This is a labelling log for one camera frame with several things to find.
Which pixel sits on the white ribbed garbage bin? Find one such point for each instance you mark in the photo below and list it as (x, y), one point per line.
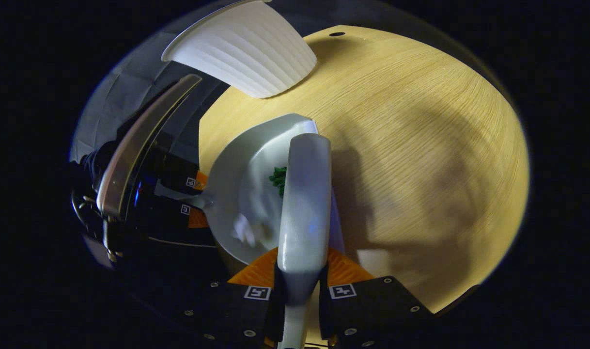
(246, 48)

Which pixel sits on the white plastic dustpan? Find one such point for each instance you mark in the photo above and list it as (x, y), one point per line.
(237, 184)

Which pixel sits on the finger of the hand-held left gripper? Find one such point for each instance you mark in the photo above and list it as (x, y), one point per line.
(174, 220)
(178, 174)

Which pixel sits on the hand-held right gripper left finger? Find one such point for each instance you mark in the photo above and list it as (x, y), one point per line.
(227, 310)

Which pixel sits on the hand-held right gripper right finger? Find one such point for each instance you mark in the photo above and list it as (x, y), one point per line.
(367, 315)

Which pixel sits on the green trash scrap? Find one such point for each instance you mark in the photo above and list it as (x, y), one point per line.
(278, 179)

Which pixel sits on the wooden desktop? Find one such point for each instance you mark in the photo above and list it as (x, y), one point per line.
(421, 145)

